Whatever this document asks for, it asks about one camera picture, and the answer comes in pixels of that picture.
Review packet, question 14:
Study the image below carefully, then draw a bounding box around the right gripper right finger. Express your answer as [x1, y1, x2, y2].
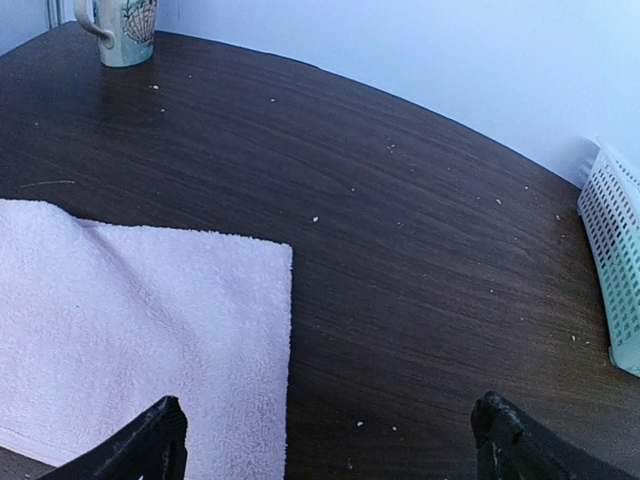
[471, 391, 634, 480]

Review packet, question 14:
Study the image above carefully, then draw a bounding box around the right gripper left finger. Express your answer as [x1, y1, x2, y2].
[40, 396, 188, 480]

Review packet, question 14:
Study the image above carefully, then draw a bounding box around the pink towel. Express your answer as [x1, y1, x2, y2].
[1, 200, 293, 479]

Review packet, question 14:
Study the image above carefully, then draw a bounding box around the white plastic basket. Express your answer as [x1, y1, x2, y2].
[577, 144, 639, 376]

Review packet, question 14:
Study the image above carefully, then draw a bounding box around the beige ceramic mug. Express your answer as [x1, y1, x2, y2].
[73, 0, 157, 68]

